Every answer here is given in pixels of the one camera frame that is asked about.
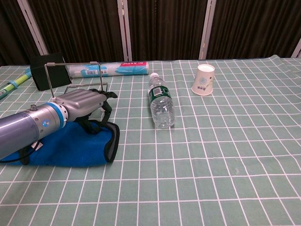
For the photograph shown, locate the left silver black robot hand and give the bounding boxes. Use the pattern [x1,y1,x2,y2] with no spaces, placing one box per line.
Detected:
[55,88,118,135]

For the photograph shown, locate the blue towel with black trim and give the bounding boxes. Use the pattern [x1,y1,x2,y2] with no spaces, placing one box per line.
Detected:
[0,120,120,168]

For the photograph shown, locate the black box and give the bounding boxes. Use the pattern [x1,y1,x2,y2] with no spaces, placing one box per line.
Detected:
[30,52,72,91]

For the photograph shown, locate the plastic wrap roll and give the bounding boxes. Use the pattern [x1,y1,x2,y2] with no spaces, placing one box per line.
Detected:
[66,61,151,79]

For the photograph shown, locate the green blue toy water pump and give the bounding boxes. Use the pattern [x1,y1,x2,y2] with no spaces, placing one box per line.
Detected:
[0,70,32,101]

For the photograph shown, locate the clear plastic water bottle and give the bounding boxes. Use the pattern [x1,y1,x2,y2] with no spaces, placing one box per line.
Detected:
[147,72,176,129]

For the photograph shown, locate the white paper cup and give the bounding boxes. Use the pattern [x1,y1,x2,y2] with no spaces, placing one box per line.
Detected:
[190,64,216,97]

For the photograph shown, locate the green checked tablecloth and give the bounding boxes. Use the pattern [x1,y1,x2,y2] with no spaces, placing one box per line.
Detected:
[0,54,301,226]

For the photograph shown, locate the metal wire rack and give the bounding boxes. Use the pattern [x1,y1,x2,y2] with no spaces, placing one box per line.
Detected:
[44,61,109,113]

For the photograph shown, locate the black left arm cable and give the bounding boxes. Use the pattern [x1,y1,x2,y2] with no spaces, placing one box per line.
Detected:
[0,140,41,166]

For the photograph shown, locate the white partition frame post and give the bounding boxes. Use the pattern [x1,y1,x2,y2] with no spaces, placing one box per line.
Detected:
[17,0,49,56]
[117,0,133,61]
[291,37,301,58]
[198,0,217,60]

